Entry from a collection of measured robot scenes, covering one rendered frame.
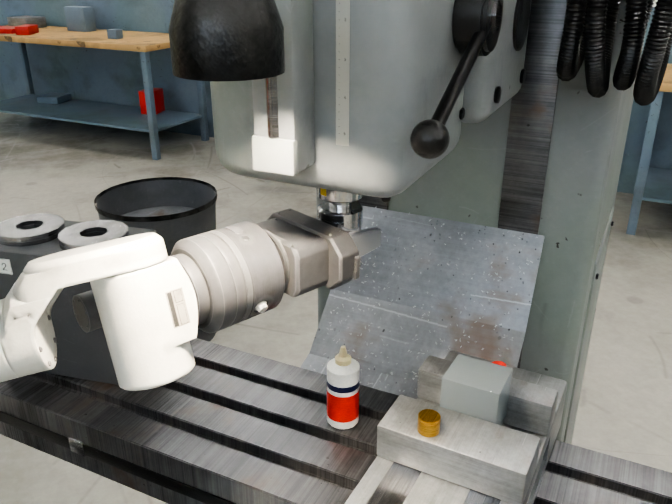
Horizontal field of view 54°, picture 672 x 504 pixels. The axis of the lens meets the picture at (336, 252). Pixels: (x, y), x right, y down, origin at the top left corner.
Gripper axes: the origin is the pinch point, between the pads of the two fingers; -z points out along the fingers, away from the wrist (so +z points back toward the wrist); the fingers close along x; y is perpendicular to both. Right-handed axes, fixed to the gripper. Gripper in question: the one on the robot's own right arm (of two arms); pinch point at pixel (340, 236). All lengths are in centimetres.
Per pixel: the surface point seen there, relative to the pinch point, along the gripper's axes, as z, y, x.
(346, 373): -2.1, 18.5, 0.7
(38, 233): 17.6, 7.2, 39.9
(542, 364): -42, 32, -4
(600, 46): -25.1, -18.7, -12.8
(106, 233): 10.9, 7.1, 33.7
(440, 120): 4.0, -15.5, -15.2
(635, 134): -397, 79, 136
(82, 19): -205, 24, 540
